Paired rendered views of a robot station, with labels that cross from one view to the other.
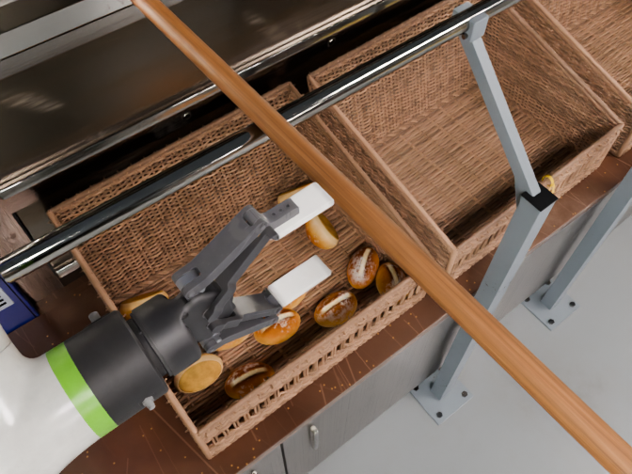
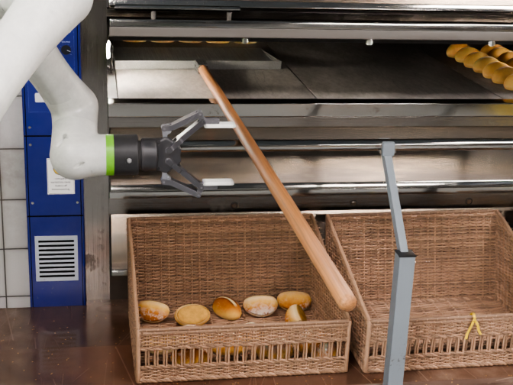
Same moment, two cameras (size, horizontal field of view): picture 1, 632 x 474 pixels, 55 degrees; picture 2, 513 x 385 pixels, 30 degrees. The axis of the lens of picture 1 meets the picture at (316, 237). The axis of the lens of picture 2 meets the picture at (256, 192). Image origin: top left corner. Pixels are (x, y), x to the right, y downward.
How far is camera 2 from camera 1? 1.80 m
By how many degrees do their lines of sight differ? 43
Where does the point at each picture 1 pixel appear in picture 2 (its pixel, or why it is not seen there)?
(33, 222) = (116, 231)
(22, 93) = not seen: hidden behind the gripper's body
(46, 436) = (91, 145)
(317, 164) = (249, 140)
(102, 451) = (77, 360)
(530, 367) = (276, 182)
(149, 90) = (215, 171)
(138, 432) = (104, 361)
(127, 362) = (130, 140)
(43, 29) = (174, 110)
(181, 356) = (149, 153)
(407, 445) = not seen: outside the picture
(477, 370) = not seen: outside the picture
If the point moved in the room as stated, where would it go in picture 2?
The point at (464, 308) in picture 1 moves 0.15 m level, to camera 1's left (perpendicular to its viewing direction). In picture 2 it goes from (266, 171) to (207, 159)
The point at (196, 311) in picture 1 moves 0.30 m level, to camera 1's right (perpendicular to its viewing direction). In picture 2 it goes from (163, 143) to (282, 167)
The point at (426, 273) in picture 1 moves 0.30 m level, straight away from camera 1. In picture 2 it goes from (262, 164) to (355, 143)
